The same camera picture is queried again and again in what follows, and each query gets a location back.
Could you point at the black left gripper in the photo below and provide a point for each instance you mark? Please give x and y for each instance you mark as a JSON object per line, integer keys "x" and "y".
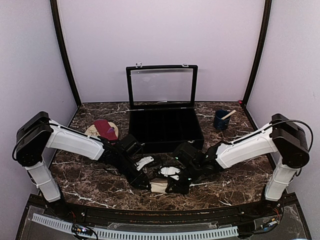
{"x": 138, "y": 178}

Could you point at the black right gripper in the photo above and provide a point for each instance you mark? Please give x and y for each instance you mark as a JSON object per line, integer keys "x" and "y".
{"x": 177, "y": 187}

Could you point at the maroon purple orange sock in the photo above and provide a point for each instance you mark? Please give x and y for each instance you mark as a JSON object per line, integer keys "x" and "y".
{"x": 107, "y": 133}

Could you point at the beige brown block sock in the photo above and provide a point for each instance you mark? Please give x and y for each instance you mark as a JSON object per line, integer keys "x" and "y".
{"x": 159, "y": 185}

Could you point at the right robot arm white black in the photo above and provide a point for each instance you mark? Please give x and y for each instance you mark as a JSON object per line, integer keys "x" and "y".
{"x": 282, "y": 135}

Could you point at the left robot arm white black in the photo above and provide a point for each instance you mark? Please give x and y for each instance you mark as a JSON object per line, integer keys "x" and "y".
{"x": 40, "y": 132}

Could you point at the beige round embroidered coaster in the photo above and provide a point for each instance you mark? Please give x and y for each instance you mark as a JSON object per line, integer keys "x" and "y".
{"x": 92, "y": 131}

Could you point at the dark blue mug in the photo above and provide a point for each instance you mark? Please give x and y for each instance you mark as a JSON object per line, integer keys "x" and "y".
{"x": 218, "y": 122}

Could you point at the wooden stick in mug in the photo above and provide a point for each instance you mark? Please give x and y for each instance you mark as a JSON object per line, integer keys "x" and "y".
{"x": 229, "y": 114}

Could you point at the black display case with lid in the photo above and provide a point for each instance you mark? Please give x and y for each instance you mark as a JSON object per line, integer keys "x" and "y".
{"x": 162, "y": 106}

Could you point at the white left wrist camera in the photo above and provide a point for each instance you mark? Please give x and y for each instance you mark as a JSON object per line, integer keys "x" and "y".
{"x": 143, "y": 161}

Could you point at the white slotted cable duct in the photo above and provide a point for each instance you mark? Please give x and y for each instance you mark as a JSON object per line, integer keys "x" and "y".
{"x": 98, "y": 233}

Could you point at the left black frame post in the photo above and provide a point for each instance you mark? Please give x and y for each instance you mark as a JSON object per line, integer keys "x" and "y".
{"x": 63, "y": 51}

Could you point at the black frame post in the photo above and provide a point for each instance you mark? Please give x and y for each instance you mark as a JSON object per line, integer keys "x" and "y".
{"x": 259, "y": 51}
{"x": 63, "y": 51}

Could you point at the right black frame post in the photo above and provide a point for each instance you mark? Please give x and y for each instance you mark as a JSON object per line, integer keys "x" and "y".
{"x": 259, "y": 51}

